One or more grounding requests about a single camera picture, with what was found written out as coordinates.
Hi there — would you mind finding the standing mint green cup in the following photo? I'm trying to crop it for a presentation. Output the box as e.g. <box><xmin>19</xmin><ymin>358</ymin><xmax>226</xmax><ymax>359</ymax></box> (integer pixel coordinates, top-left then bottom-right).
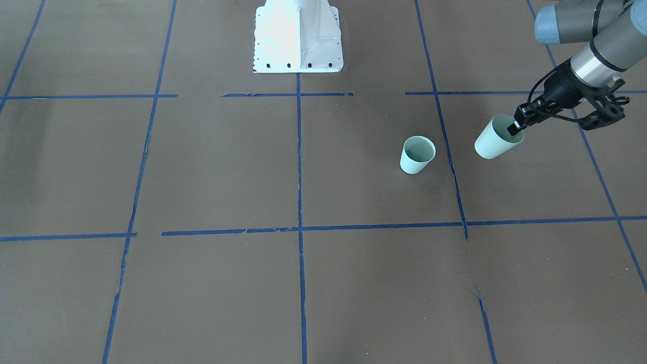
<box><xmin>399</xmin><ymin>135</ymin><xmax>437</xmax><ymax>174</ymax></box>

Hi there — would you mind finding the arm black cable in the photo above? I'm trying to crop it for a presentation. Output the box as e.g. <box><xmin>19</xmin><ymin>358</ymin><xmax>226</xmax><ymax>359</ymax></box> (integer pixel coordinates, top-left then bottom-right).
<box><xmin>528</xmin><ymin>71</ymin><xmax>587</xmax><ymax>124</ymax></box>

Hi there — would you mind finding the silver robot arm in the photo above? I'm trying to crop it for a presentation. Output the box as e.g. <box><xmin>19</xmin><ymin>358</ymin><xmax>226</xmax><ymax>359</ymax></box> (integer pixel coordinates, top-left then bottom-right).
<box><xmin>507</xmin><ymin>1</ymin><xmax>646</xmax><ymax>136</ymax></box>

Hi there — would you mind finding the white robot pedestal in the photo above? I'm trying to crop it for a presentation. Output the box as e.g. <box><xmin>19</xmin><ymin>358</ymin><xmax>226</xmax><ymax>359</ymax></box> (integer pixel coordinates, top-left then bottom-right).
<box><xmin>252</xmin><ymin>1</ymin><xmax>344</xmax><ymax>74</ymax></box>

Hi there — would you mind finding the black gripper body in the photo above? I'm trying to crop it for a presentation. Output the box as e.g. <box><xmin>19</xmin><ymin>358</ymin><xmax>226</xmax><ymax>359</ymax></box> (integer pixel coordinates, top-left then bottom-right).
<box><xmin>537</xmin><ymin>67</ymin><xmax>594</xmax><ymax>119</ymax></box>

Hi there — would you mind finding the mint green cup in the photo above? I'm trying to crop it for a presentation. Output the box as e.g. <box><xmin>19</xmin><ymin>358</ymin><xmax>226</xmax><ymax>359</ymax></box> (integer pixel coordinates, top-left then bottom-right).
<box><xmin>474</xmin><ymin>114</ymin><xmax>525</xmax><ymax>159</ymax></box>
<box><xmin>399</xmin><ymin>135</ymin><xmax>437</xmax><ymax>174</ymax></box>

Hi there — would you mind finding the brown paper table cover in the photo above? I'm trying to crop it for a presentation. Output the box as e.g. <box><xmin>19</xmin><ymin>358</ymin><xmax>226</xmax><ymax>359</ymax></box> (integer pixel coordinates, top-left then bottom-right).
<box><xmin>2</xmin><ymin>1</ymin><xmax>645</xmax><ymax>363</ymax></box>

